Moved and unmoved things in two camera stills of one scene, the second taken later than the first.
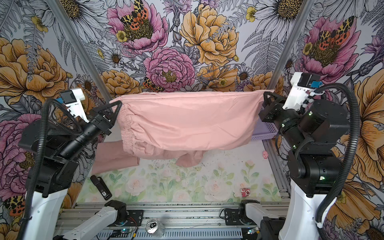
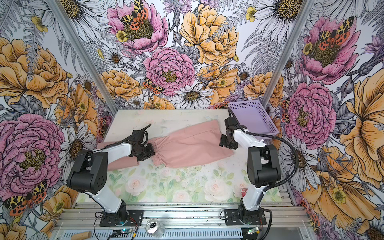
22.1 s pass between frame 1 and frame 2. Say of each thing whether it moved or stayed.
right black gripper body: moved
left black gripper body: moved
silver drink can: stayed
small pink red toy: stayed
